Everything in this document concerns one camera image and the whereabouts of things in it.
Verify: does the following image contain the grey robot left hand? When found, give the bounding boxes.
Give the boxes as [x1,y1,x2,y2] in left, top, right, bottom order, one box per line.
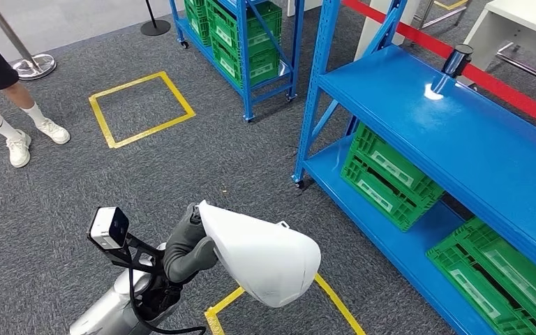
[162,203,219,285]

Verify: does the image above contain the white plastic shell part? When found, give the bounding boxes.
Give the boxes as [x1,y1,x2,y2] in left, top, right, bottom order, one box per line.
[198,200,322,309]

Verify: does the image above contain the small blue steel shelf rack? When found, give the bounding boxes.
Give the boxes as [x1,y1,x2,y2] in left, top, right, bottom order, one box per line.
[168,0,306,124]

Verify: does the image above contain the long blue steel shelf rack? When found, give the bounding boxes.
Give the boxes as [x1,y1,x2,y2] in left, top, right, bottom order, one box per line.
[292,0,536,335]

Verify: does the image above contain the yellow floor tape square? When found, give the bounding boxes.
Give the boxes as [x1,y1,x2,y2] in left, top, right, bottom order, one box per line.
[433,0,468,12]
[88,70,197,150]

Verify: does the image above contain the black stanchion pole with base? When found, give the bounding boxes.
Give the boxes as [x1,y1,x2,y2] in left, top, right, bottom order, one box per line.
[140,0,172,38]

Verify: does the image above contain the silver stanchion pole with base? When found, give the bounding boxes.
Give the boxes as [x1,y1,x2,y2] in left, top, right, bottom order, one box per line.
[0,0,58,82]

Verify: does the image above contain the white panel table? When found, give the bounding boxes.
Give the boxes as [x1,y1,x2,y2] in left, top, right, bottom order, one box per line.
[355,0,422,48]

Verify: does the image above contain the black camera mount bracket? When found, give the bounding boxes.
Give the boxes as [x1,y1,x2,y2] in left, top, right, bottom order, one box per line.
[87,233,166,274]

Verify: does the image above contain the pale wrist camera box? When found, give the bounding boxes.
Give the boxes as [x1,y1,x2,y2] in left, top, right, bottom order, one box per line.
[87,206,131,251]

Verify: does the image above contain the black belt stanchion post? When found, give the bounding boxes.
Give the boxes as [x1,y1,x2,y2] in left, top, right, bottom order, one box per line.
[441,43,475,80]

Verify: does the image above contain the chrome metal table frame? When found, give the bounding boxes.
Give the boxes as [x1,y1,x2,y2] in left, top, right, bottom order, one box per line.
[413,0,471,29]

